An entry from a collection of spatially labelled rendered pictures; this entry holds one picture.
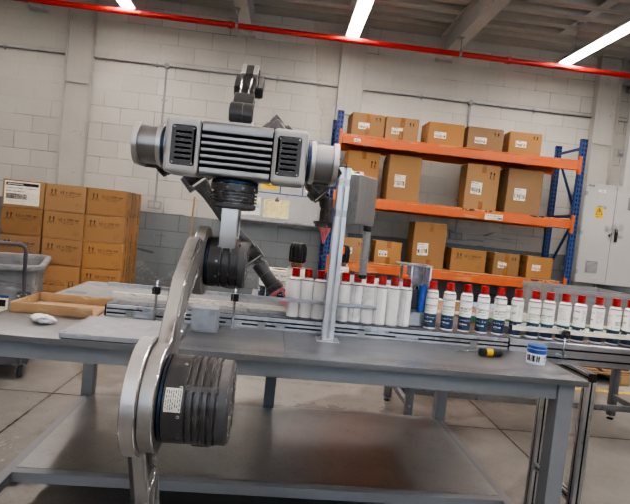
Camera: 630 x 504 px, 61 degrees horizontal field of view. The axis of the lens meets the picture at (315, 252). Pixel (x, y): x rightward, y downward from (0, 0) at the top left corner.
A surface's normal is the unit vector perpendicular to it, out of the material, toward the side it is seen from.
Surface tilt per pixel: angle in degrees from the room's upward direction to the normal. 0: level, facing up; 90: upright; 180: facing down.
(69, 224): 90
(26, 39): 90
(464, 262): 90
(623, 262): 90
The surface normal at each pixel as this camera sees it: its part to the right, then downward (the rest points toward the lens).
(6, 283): 0.37, 0.15
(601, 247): 0.06, 0.06
